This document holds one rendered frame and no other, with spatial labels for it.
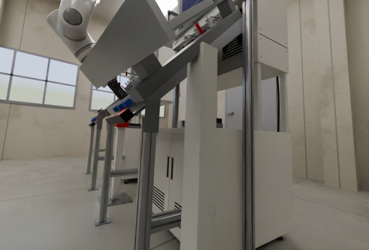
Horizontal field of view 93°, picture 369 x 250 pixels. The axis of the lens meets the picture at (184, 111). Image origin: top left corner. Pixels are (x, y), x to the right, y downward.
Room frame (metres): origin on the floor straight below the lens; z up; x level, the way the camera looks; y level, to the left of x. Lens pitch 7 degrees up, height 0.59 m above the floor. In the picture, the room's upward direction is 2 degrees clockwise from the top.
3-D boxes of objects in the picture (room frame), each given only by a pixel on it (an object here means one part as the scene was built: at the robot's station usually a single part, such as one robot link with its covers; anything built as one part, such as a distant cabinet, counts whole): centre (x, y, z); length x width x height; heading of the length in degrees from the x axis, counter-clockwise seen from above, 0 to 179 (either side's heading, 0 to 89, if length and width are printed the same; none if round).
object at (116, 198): (1.58, 0.57, 0.39); 0.24 x 0.24 x 0.78; 32
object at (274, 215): (1.21, -0.21, 0.31); 0.70 x 0.65 x 0.62; 32
